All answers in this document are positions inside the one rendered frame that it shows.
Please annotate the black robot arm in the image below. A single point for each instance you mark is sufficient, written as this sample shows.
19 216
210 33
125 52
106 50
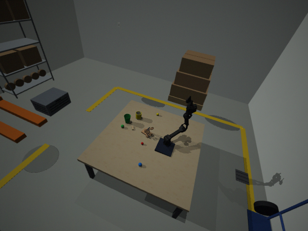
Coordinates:
167 138

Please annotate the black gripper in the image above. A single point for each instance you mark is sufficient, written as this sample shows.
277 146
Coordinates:
190 106

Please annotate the green cup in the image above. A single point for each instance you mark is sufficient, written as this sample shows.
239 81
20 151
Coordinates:
127 118

